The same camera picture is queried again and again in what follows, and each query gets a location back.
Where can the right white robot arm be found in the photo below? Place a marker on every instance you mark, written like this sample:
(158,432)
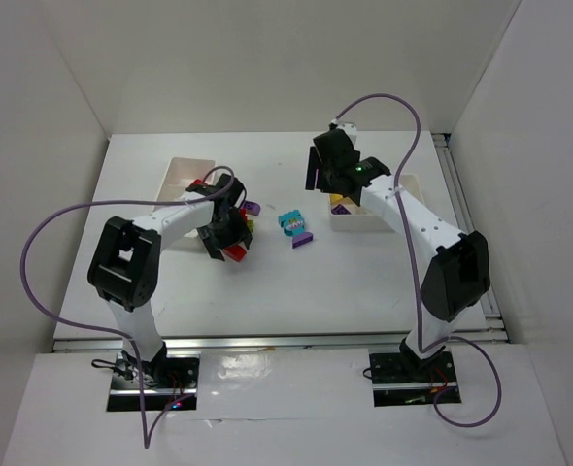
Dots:
(457,264)

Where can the teal character lego figure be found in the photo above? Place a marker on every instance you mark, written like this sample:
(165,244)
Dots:
(292,223)

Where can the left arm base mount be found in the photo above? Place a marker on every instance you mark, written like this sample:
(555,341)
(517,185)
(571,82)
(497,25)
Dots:
(167,380)

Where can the right white divided tray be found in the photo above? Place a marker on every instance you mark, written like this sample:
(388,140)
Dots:
(363,220)

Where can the red curved lego brick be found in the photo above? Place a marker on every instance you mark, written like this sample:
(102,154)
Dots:
(236,253)

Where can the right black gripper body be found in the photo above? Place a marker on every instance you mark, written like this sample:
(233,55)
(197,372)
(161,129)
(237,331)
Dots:
(313,169)

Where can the aluminium rail front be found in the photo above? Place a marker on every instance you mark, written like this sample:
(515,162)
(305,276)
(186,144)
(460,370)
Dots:
(229,343)

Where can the purple printed lego brick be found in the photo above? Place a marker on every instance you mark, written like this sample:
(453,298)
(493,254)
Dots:
(251,208)

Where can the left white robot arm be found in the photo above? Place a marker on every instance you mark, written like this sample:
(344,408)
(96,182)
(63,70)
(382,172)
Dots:
(124,269)

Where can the purple curved lego base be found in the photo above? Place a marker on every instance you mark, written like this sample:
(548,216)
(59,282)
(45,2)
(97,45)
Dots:
(301,239)

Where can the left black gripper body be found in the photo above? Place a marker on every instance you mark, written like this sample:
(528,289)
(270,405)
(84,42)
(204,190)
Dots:
(219,238)

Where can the aluminium rail right side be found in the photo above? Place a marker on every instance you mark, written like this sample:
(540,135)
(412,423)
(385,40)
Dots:
(495,325)

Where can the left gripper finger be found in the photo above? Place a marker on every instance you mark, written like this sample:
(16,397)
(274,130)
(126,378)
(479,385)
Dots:
(211,240)
(241,234)

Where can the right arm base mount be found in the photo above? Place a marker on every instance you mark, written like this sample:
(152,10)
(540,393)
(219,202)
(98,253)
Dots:
(394,384)

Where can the aluminium rail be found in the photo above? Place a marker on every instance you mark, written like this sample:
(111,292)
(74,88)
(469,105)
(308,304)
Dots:
(229,343)
(495,325)

